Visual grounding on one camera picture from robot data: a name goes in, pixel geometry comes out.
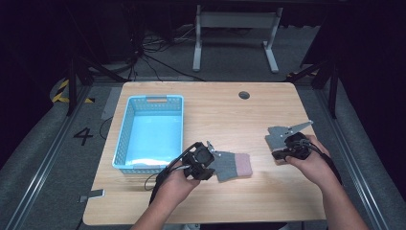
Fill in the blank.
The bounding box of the black metal stand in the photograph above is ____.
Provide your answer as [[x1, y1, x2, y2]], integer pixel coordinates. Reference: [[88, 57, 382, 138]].
[[66, 56, 130, 117], [285, 58, 340, 120]]

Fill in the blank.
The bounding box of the white metal stand frame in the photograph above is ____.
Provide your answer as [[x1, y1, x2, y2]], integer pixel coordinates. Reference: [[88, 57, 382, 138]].
[[192, 4, 284, 74]]

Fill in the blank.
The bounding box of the grey sock with pink cuff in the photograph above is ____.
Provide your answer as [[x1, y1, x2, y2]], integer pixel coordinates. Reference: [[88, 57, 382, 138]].
[[210, 150, 254, 183]]

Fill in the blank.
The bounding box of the light blue plastic basket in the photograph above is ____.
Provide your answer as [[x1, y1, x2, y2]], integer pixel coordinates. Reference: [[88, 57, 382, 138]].
[[111, 94, 185, 175]]

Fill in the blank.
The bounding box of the black floor cables bundle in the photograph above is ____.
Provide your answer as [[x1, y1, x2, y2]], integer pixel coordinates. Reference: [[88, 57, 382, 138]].
[[127, 25, 205, 82]]

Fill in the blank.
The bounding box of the thin black cable loop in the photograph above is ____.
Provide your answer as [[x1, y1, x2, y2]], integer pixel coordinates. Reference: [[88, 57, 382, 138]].
[[98, 116, 115, 142]]

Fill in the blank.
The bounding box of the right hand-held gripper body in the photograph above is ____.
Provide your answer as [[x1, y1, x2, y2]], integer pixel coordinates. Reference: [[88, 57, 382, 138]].
[[285, 120, 314, 161]]

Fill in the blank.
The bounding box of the person's left hand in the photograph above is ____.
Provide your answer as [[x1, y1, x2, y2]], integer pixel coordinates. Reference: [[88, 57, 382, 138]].
[[157, 167, 200, 209]]

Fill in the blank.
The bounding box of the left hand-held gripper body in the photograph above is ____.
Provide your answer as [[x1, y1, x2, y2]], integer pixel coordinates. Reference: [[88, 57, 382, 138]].
[[183, 140, 222, 179]]

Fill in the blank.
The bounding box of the hand-held gripper black cable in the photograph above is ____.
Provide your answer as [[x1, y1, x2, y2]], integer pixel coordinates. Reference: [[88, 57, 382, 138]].
[[144, 142, 203, 205], [299, 138, 345, 187]]

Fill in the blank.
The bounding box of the small grey tape piece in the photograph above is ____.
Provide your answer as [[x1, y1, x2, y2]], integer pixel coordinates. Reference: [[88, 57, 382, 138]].
[[77, 188, 106, 204]]

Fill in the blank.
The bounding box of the person's right hand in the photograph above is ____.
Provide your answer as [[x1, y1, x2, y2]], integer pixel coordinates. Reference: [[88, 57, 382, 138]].
[[284, 135, 334, 186]]

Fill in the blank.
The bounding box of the yellow black hazard tape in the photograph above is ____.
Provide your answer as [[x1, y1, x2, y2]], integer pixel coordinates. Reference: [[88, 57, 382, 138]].
[[52, 79, 96, 104]]

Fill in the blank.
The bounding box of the right hand-held gripper black cable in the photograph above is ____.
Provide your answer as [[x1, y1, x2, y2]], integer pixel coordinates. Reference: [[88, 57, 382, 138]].
[[299, 138, 345, 187]]

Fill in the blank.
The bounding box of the left hand-held gripper black cable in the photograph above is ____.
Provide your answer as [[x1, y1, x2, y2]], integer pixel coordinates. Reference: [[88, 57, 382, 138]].
[[144, 142, 203, 205]]

